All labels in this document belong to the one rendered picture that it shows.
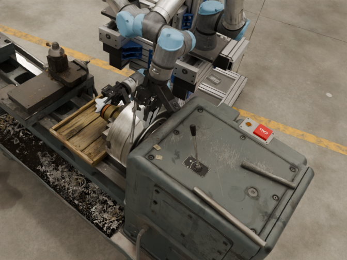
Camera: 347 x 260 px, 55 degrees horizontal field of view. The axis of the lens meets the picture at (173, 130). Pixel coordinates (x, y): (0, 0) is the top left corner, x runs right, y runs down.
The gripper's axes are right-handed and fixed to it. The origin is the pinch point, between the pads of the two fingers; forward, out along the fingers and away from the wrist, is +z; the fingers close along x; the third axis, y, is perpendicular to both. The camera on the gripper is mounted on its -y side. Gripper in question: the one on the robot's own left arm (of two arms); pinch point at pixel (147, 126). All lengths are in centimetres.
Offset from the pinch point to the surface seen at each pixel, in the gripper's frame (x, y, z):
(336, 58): -350, -31, 18
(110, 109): -15.2, 28.0, 15.1
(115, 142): -1.6, 11.9, 16.9
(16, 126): -20, 96, 72
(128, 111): -8.3, 14.3, 5.4
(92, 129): -21, 40, 38
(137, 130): -5.2, 6.1, 8.2
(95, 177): -15, 27, 58
